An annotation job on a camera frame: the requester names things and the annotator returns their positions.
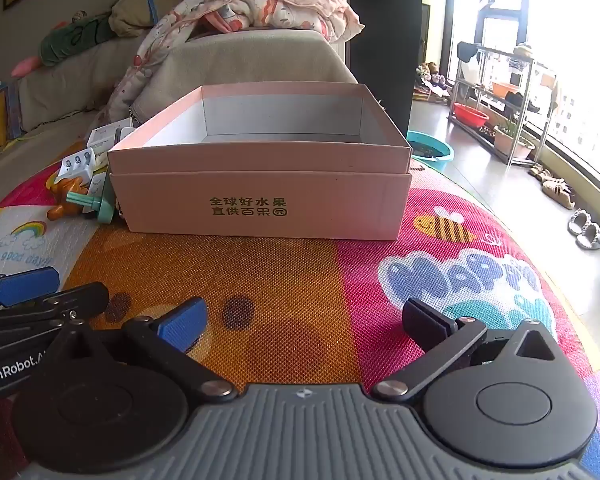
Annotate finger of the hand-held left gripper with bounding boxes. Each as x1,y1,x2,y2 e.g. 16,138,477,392
0,281,111,349
0,266,61,307

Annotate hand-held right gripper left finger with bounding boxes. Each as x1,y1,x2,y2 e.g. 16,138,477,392
47,296,239,403

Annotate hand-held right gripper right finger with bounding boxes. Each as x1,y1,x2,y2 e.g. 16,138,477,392
372,298,564,403

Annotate orange toy figure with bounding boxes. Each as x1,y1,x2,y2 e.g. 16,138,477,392
47,177,89,222

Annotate green plastic tool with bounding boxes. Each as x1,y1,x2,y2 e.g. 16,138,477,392
67,179,117,224

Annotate white blister pack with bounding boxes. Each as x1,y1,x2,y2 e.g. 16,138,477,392
59,150,97,191

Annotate white carton box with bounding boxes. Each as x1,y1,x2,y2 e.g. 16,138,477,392
88,124,122,155

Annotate pink cardboard box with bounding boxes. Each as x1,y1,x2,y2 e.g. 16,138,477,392
107,84,413,242

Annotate colourful printed play mat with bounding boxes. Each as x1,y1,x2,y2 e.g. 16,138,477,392
0,157,600,480

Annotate teal plastic basin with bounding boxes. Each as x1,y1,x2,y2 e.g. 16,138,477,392
406,131,455,173

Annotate grey slippers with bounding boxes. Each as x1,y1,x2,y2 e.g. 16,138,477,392
567,209,600,251

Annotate beige shoes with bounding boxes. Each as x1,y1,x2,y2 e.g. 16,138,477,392
527,162,578,210

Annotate green potted plant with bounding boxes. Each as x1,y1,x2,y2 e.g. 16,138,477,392
492,120,536,161

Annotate red plastic basin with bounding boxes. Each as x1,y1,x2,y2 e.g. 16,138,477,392
452,102,491,130

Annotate pink plush toy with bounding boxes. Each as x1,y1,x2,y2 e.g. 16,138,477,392
12,57,44,79

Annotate metal shelf rack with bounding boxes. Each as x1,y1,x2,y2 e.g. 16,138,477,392
447,42,561,166

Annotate black shoes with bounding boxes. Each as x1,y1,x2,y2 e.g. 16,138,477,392
505,92,542,114

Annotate small plush toys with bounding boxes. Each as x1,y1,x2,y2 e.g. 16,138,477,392
414,62,451,103

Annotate orange plastic basin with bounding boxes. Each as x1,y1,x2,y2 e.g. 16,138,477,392
491,81,523,101

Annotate green plush toy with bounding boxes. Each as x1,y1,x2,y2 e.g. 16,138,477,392
39,10,118,68

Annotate beige sofa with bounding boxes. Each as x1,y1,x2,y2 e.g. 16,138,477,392
0,0,361,211

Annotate beige pillow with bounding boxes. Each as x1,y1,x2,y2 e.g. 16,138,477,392
109,0,161,38

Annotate printed pink blanket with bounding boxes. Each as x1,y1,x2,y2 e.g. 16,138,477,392
105,0,366,121

